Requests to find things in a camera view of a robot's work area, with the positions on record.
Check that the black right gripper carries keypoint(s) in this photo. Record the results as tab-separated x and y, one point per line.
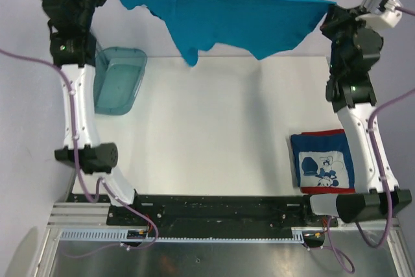
340	17

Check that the folded red t-shirt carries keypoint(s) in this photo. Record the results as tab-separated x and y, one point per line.
324	189

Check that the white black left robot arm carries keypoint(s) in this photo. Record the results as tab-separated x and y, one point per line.
73	46

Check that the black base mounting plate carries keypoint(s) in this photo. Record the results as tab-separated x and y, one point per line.
245	204

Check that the teal translucent plastic bin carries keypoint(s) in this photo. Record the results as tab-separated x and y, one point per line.
118	75

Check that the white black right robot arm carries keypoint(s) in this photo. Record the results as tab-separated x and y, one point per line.
377	192

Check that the bright blue t-shirt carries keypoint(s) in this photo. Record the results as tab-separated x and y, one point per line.
262	27

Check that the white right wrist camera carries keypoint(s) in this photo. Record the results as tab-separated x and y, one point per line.
386	16

